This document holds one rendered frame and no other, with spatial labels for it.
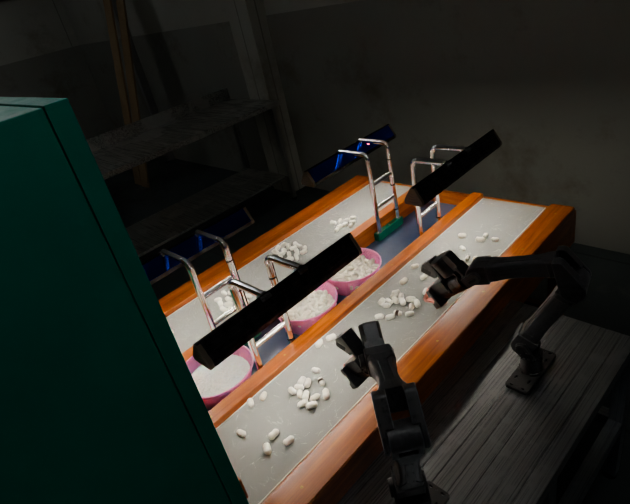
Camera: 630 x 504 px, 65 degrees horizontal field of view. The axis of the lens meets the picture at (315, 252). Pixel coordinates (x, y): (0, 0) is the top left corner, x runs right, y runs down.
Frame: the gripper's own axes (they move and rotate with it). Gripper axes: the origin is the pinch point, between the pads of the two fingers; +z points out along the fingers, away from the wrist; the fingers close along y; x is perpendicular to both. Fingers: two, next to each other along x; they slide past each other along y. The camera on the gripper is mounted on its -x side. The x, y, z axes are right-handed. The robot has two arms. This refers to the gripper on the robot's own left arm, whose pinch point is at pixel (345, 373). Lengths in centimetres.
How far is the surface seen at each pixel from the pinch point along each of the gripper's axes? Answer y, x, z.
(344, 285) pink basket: -44, -19, 39
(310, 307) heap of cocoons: -27, -20, 41
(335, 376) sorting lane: -4.9, 1.4, 16.1
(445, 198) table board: -134, -21, 48
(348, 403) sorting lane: 1.2, 8.4, 7.9
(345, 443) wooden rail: 13.7, 13.1, -1.5
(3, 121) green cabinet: 54, -59, -74
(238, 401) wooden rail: 21.2, -11.5, 27.6
